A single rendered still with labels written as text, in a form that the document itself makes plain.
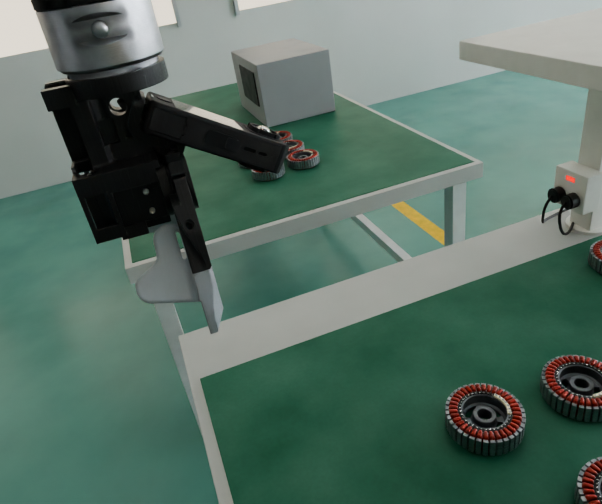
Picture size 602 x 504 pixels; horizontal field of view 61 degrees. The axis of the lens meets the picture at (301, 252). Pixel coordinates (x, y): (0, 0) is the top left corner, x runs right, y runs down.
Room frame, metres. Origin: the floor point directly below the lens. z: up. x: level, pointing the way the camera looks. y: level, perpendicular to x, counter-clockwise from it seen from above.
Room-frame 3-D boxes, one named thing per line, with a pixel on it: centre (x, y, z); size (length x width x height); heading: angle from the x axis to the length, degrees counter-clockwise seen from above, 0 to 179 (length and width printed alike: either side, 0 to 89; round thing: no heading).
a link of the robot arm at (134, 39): (0.39, 0.11, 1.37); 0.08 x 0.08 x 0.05
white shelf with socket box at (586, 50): (0.89, -0.58, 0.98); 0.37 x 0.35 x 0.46; 15
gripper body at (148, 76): (0.39, 0.12, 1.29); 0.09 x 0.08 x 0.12; 104
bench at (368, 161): (2.21, 0.17, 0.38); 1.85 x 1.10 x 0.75; 15
